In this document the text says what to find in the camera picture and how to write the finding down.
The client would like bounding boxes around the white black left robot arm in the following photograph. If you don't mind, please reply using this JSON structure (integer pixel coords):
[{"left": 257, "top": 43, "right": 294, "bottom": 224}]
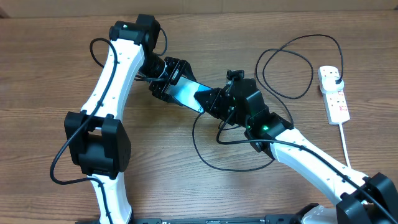
[{"left": 62, "top": 14, "right": 205, "bottom": 223}]

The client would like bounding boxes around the white charger plug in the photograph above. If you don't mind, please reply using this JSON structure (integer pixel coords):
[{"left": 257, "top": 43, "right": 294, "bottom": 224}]
[{"left": 320, "top": 77, "right": 345, "bottom": 94}]

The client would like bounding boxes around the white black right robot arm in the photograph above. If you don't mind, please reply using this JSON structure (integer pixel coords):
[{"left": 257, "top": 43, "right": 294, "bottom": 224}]
[{"left": 193, "top": 78, "right": 397, "bottom": 223}]

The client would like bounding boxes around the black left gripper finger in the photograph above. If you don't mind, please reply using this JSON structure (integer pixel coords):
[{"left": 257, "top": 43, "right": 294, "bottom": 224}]
[
  {"left": 160, "top": 93, "right": 183, "bottom": 106},
  {"left": 183, "top": 63, "right": 197, "bottom": 82}
]

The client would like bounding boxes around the blue Galaxy smartphone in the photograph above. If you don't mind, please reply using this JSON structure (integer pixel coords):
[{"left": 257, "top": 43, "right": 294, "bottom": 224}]
[{"left": 165, "top": 77, "right": 211, "bottom": 113}]

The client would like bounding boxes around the white power strip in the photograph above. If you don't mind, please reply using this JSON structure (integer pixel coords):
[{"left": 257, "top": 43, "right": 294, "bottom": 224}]
[{"left": 318, "top": 65, "right": 350, "bottom": 125}]

